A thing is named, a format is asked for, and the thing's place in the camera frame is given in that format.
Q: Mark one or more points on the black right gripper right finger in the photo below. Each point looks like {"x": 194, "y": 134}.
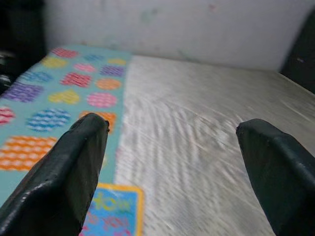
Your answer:
{"x": 283, "y": 177}

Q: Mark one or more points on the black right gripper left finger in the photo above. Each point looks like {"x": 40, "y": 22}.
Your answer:
{"x": 56, "y": 177}

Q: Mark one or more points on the blue yellow-edged children's book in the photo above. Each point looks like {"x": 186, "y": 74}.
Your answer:
{"x": 118, "y": 211}

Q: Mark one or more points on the teal towel with colourful shapes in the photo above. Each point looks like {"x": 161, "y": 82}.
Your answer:
{"x": 64, "y": 78}

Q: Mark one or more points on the grey quilted mattress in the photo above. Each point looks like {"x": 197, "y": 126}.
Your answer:
{"x": 184, "y": 123}

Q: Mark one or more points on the black fabric cabinet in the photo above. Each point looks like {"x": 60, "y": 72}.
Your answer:
{"x": 19, "y": 29}

